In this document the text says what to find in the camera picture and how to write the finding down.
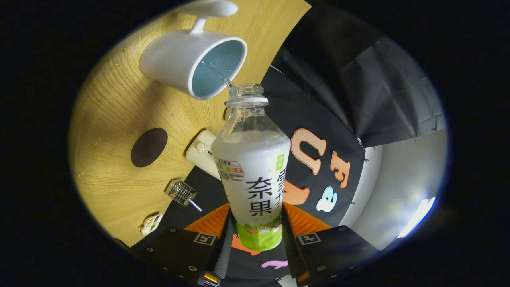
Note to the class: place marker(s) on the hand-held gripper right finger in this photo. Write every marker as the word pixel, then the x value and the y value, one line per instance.
pixel 338 247

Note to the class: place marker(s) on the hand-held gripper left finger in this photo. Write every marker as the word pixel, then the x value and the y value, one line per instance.
pixel 179 249

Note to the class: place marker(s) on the brown round coaster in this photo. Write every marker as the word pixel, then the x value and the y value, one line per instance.
pixel 149 147

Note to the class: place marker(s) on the white green juice bottle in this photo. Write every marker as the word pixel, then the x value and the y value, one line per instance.
pixel 253 171

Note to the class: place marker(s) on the white cup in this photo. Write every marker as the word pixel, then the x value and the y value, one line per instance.
pixel 171 59

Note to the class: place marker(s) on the white divided bean dish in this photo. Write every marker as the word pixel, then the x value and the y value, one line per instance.
pixel 151 224

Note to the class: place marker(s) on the pale drinking straw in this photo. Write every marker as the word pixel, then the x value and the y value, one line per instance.
pixel 196 206

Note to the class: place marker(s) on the large ceiling light panel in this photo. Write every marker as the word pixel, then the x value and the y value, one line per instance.
pixel 418 217

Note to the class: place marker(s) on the white toaster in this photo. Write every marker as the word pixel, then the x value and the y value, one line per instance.
pixel 203 153

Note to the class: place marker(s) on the wooden table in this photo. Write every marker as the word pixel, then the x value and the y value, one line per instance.
pixel 111 119

